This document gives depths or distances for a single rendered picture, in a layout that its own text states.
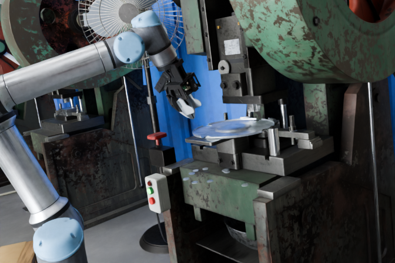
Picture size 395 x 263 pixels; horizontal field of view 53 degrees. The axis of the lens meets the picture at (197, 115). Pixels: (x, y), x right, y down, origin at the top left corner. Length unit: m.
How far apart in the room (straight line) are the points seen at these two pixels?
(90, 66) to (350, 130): 0.98
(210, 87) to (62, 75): 2.41
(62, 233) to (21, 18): 1.59
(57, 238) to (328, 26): 0.82
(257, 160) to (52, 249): 0.68
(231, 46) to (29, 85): 0.72
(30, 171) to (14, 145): 0.08
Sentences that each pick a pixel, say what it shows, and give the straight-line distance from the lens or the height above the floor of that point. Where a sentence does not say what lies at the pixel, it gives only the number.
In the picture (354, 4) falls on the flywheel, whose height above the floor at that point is 1.14.
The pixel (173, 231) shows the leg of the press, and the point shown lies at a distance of 1.59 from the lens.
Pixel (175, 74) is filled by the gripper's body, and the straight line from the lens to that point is 1.17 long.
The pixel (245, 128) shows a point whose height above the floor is 0.79.
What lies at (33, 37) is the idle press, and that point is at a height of 1.26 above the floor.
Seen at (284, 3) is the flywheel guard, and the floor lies 1.15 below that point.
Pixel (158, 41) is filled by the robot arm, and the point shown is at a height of 1.11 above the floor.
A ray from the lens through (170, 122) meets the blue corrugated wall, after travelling 3.83.
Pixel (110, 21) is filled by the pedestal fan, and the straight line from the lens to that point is 2.16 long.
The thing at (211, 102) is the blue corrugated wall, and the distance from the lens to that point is 3.32.
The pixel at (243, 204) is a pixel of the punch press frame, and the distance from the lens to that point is 1.32.
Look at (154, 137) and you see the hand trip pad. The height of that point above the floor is 0.76.
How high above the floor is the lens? 1.07
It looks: 9 degrees down
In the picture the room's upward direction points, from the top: 7 degrees counter-clockwise
